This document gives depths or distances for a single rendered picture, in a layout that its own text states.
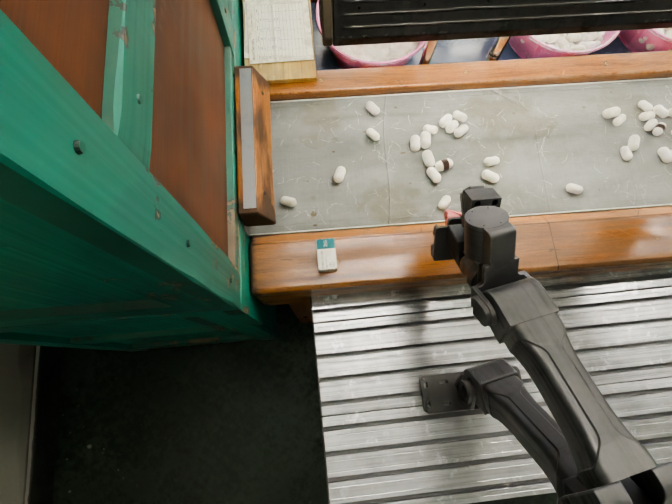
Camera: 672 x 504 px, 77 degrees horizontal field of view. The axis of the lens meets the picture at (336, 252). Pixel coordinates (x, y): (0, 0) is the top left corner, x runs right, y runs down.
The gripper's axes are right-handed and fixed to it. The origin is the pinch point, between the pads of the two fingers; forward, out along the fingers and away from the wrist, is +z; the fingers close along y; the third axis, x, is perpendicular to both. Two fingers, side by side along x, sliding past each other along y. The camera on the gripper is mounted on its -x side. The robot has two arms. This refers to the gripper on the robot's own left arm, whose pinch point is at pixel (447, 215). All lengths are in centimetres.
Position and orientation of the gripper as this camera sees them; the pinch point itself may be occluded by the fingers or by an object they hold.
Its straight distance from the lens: 79.1
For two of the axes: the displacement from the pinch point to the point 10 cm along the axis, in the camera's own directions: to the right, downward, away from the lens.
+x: 0.5, 8.2, 5.7
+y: -9.9, 0.9, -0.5
